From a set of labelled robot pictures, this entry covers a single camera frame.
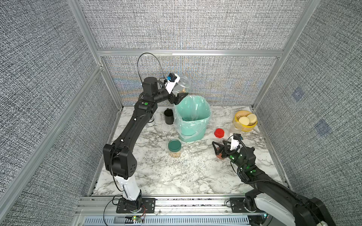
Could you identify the orange-lidded peanut jar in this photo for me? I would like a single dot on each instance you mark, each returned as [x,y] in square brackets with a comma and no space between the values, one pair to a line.
[182,86]

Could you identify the red jar lid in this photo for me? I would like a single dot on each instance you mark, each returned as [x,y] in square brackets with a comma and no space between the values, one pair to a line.
[219,133]

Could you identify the clear plastic bin liner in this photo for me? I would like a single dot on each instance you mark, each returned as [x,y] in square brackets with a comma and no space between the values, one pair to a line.
[186,124]

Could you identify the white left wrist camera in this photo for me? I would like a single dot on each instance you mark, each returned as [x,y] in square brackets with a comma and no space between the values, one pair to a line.
[171,81]

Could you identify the black mug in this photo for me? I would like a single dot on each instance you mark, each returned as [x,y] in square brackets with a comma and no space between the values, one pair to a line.
[168,116]

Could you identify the cream steamed bun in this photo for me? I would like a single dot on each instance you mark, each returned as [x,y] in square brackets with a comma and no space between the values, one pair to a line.
[252,119]
[244,120]

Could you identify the rear cream steamed bun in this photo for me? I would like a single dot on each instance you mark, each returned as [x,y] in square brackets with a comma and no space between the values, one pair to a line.
[252,119]

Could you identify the front cream steamed bun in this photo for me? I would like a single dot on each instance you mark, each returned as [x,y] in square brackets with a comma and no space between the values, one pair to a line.
[244,120]

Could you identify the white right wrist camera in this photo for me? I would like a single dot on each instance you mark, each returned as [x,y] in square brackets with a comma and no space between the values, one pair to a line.
[236,141]

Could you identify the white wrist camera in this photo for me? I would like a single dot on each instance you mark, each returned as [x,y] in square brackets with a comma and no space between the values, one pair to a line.
[171,81]
[236,141]

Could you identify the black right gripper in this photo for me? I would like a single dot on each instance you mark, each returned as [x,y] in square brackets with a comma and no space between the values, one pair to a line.
[224,150]

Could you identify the small silver-lidded tin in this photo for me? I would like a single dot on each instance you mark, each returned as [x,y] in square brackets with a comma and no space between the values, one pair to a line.
[151,123]

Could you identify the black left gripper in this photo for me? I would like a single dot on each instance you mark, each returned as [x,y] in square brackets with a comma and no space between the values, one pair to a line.
[177,99]

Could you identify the green-lidded peanut jar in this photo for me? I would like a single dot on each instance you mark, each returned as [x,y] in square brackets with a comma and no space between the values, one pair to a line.
[175,148]

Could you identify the green plastic trash bin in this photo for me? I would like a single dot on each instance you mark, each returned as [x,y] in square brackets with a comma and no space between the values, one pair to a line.
[193,118]

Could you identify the yellow-rimmed bamboo steamer basket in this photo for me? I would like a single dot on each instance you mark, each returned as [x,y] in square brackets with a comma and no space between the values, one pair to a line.
[242,127]

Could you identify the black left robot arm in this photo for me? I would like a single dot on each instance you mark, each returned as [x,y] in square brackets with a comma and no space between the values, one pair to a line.
[118,156]

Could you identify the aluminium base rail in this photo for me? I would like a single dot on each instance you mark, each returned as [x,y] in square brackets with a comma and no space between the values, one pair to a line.
[171,210]

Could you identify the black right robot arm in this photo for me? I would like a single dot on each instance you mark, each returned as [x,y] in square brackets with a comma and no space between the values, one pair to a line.
[267,195]

